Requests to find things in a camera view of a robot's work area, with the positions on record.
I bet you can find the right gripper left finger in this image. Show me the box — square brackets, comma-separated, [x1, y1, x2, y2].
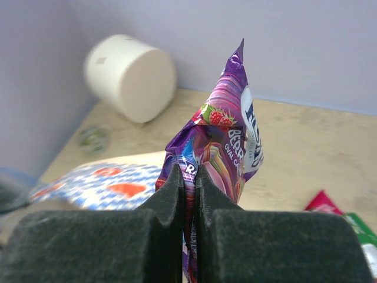
[1, 165, 184, 282]

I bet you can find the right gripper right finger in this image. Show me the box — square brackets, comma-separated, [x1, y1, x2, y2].
[195, 166, 373, 282]

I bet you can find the blue checkered paper bag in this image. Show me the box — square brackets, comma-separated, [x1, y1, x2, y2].
[0, 152, 168, 245]

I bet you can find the purple Fox's berries candy bag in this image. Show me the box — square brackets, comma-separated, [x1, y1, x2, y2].
[156, 43, 264, 282]

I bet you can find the green Fox's candy bag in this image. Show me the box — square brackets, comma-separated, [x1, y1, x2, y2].
[343, 213, 377, 282]

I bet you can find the red Real snack bag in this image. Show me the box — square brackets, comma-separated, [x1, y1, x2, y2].
[305, 190, 345, 216]

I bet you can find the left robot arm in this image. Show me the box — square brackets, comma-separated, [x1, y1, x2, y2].
[1, 167, 39, 216]

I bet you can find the white cylindrical container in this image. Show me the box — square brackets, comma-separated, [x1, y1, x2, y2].
[83, 34, 177, 123]

